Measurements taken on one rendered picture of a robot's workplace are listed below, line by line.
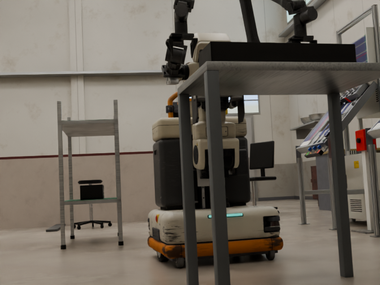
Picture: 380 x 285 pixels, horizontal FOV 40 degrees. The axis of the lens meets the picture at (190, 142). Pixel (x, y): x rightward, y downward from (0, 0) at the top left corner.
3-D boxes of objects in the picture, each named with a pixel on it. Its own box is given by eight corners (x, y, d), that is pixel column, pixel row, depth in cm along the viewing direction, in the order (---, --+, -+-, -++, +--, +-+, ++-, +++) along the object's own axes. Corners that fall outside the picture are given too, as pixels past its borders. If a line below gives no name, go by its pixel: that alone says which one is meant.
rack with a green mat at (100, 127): (60, 249, 385) (56, 100, 395) (70, 238, 475) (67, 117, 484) (123, 245, 392) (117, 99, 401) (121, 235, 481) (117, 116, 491)
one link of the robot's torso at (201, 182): (195, 186, 299) (193, 143, 301) (242, 184, 306) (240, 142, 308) (207, 185, 273) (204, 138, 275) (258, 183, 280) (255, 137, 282)
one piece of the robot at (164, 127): (154, 227, 321) (149, 92, 328) (240, 221, 334) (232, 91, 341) (164, 231, 288) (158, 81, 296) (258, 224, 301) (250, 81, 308)
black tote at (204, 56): (334, 82, 216) (332, 55, 217) (357, 72, 199) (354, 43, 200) (199, 82, 202) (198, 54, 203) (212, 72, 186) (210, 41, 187)
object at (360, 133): (365, 233, 387) (357, 128, 394) (350, 231, 411) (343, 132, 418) (396, 232, 391) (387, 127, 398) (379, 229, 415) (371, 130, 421)
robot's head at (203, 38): (188, 55, 296) (191, 30, 287) (224, 55, 300) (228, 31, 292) (194, 68, 284) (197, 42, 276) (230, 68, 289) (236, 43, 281)
